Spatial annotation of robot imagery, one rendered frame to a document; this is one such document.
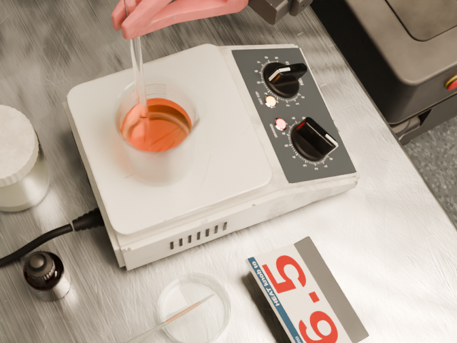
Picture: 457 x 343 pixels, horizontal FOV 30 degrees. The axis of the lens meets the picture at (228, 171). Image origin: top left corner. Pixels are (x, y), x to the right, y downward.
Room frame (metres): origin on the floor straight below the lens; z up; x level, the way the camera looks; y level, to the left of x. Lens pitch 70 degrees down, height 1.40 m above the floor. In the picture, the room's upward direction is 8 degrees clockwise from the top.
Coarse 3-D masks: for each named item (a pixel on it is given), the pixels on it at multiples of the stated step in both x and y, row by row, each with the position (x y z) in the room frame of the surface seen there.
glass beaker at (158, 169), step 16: (160, 80) 0.24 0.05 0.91; (176, 80) 0.24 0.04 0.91; (128, 96) 0.23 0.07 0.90; (160, 96) 0.24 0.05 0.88; (176, 96) 0.23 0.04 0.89; (192, 96) 0.23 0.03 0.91; (112, 112) 0.21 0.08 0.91; (192, 112) 0.22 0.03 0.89; (192, 128) 0.21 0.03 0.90; (128, 144) 0.19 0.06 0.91; (192, 144) 0.21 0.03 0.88; (128, 160) 0.19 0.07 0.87; (144, 160) 0.19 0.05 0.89; (160, 160) 0.19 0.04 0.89; (176, 160) 0.19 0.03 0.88; (192, 160) 0.21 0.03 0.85; (144, 176) 0.19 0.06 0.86; (160, 176) 0.19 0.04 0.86; (176, 176) 0.19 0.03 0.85
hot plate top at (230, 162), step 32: (160, 64) 0.28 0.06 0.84; (192, 64) 0.29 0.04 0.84; (224, 64) 0.29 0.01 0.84; (96, 96) 0.25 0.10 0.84; (224, 96) 0.26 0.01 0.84; (96, 128) 0.23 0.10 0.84; (224, 128) 0.24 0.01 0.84; (96, 160) 0.20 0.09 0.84; (224, 160) 0.21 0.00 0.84; (256, 160) 0.22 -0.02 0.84; (128, 192) 0.18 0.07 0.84; (160, 192) 0.18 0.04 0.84; (192, 192) 0.19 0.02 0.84; (224, 192) 0.19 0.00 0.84; (128, 224) 0.16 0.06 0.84; (160, 224) 0.16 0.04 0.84
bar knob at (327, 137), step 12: (312, 120) 0.26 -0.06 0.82; (300, 132) 0.26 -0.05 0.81; (312, 132) 0.26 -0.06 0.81; (324, 132) 0.26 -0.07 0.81; (300, 144) 0.25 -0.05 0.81; (312, 144) 0.25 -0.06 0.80; (324, 144) 0.25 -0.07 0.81; (336, 144) 0.25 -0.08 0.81; (312, 156) 0.24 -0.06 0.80; (324, 156) 0.24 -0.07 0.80
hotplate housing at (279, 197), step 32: (256, 128) 0.25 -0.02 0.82; (352, 160) 0.25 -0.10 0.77; (96, 192) 0.19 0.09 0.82; (256, 192) 0.20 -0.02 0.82; (288, 192) 0.21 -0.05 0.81; (320, 192) 0.22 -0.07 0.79; (96, 224) 0.17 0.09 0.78; (192, 224) 0.17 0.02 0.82; (224, 224) 0.18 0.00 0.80; (128, 256) 0.15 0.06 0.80; (160, 256) 0.16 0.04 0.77
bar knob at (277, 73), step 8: (272, 64) 0.31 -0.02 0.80; (280, 64) 0.32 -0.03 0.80; (296, 64) 0.31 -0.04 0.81; (304, 64) 0.31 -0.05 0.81; (264, 72) 0.30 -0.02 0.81; (272, 72) 0.30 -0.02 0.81; (280, 72) 0.30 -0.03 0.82; (288, 72) 0.30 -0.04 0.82; (296, 72) 0.30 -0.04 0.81; (304, 72) 0.31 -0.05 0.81; (272, 80) 0.29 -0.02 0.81; (280, 80) 0.30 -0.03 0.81; (288, 80) 0.30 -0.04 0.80; (296, 80) 0.30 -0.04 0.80; (272, 88) 0.29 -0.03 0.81; (280, 88) 0.29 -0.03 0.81; (288, 88) 0.29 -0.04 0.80; (296, 88) 0.30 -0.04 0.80; (280, 96) 0.29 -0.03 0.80; (288, 96) 0.29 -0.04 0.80
